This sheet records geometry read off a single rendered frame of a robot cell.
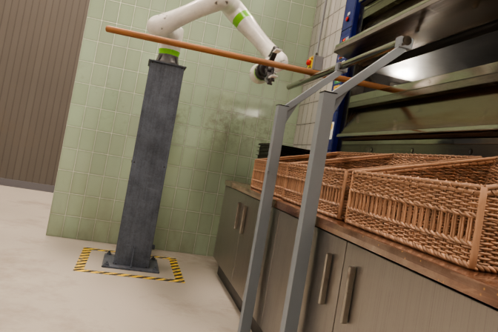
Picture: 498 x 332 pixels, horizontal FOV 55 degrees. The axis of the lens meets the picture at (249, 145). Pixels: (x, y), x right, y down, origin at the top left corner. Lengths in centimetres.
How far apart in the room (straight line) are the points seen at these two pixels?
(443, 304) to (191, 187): 271
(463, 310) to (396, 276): 21
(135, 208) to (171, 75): 80
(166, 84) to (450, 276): 222
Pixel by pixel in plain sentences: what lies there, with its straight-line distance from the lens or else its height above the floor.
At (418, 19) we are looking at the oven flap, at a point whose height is 139.
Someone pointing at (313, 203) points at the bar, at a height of 62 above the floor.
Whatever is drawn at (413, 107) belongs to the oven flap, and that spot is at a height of 106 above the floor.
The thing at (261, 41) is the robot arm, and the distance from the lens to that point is 273.
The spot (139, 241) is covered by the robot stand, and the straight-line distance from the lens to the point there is 289.
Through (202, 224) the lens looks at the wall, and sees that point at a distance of 352.
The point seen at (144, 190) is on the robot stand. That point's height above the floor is 45.
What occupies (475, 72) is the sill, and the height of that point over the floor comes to 116.
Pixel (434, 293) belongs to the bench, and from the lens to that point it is 96.
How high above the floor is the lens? 70
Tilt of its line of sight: 2 degrees up
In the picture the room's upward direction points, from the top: 10 degrees clockwise
